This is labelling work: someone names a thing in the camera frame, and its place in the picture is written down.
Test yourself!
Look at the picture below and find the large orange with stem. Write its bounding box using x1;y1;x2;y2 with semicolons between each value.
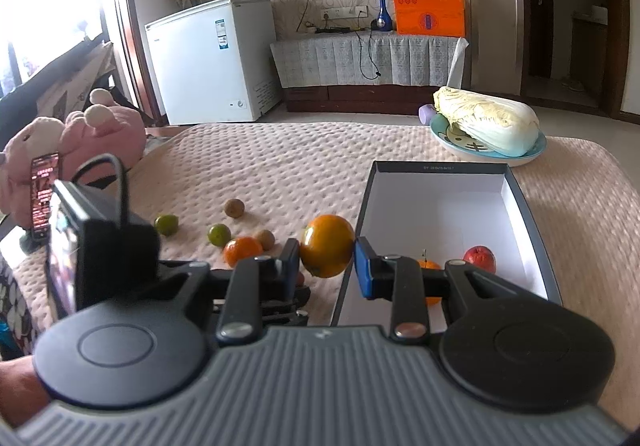
418;249;445;307

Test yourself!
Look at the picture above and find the small orange mandarin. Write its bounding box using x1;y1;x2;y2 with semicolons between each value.
222;236;264;267

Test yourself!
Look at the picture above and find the green lime fruit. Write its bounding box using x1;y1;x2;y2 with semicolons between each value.
207;223;232;248

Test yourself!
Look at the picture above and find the yellow tomato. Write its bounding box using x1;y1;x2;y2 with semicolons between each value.
299;214;356;278

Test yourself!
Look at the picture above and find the red apple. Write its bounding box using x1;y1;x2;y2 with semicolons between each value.
463;246;497;274

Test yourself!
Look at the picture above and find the green tomato with stem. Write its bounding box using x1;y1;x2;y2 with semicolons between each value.
154;214;179;237

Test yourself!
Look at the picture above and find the brown kiwi near orange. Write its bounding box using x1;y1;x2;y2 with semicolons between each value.
254;229;276;251

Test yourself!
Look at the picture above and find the brown kiwi far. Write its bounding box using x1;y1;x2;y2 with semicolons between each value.
224;198;245;219

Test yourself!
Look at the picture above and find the grey cardboard box lid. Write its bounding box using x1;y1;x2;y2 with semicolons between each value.
331;162;576;346

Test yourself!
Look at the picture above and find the pink quilted table cover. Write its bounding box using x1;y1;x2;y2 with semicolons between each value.
6;120;640;429

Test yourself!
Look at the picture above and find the light blue plate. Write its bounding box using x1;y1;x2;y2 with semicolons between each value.
430;114;547;168

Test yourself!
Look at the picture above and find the purple plastic jug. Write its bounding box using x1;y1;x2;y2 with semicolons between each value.
418;104;437;125

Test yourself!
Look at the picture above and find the napa cabbage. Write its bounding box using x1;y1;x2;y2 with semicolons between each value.
433;87;540;157

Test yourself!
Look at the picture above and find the pink plush toy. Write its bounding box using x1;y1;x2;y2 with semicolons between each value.
1;89;145;229

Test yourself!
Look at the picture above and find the cloth covered tv cabinet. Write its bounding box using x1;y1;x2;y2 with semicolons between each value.
271;32;469;115

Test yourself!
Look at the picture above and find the white chest freezer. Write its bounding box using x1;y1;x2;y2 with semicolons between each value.
145;0;280;125

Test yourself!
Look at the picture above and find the smartphone on stand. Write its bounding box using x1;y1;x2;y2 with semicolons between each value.
29;153;60;241

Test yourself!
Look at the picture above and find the blue glass bottle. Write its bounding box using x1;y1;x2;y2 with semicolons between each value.
371;0;394;32

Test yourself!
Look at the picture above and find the black power strip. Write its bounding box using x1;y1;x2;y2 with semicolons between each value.
314;27;352;35

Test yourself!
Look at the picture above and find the orange gift bag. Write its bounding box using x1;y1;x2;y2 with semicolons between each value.
394;0;465;38

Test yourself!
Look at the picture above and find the black hanging cable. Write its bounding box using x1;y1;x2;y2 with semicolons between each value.
351;28;382;82

